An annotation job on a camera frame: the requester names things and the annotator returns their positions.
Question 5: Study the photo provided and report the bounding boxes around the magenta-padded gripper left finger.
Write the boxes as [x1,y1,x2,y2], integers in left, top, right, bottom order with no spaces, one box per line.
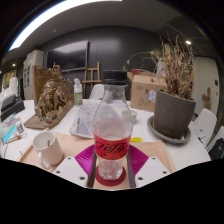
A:
[53,144,99,190]

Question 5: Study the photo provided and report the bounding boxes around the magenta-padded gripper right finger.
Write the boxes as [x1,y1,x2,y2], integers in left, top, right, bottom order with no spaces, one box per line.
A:
[125,144,172,190]

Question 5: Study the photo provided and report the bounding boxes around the clear bottle with red label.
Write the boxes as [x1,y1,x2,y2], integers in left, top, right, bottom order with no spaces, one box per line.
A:
[92,69,133,181]

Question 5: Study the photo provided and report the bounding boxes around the white ceramic mug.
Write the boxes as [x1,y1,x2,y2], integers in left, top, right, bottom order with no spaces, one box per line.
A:
[32,130,64,170]

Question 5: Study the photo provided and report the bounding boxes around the grey plant saucer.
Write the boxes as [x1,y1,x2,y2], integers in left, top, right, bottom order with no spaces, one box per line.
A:
[146,115,193,145]

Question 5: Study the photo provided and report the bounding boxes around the flat round red coaster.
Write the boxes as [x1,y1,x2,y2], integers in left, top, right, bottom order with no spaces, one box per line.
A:
[95,165,127,187]

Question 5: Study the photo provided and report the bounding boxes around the small pale cup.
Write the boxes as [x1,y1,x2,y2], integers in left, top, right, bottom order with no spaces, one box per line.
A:
[128,109,138,125]

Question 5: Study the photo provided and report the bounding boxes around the loose papers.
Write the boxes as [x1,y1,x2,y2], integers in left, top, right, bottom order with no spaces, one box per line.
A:
[188,120,208,141]

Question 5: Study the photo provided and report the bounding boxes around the dried plant in grey pot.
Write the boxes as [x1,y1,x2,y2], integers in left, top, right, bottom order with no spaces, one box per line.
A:
[123,34,198,140]

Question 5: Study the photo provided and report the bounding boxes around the paint brushes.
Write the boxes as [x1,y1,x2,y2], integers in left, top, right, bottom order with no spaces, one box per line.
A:
[4,133,28,144]

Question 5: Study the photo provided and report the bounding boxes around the white plastic chair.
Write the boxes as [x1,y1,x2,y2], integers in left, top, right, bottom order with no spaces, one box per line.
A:
[206,125,224,161]
[193,108,218,141]
[89,83,105,100]

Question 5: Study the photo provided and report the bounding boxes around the green-labelled spray bottle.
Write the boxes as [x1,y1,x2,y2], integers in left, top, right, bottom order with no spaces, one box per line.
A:
[73,78,84,106]

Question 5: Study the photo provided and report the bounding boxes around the colourful picture book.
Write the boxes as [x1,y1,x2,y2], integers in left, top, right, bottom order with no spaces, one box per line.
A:
[0,113,21,144]

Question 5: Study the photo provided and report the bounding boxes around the brown cardboard box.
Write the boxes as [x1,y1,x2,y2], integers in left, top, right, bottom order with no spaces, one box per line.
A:
[127,71,168,113]

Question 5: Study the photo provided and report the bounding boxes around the black flat boxes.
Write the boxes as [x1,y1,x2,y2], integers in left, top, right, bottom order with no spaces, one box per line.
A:
[0,94,26,123]

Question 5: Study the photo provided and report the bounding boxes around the wooden figure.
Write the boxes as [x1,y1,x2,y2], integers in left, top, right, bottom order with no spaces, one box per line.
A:
[201,87,213,111]

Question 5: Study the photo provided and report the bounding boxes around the wooden easel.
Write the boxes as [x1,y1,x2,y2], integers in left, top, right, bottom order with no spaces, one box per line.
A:
[82,61,102,99]

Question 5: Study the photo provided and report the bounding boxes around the red box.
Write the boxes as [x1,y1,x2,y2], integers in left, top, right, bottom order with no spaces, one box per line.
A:
[130,68,148,75]

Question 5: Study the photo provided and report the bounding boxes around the white cabinet with pictures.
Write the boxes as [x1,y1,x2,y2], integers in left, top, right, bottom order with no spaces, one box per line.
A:
[22,49,45,101]

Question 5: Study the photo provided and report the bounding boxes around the black wall screen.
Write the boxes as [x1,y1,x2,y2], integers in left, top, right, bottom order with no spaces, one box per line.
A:
[45,39,90,73]

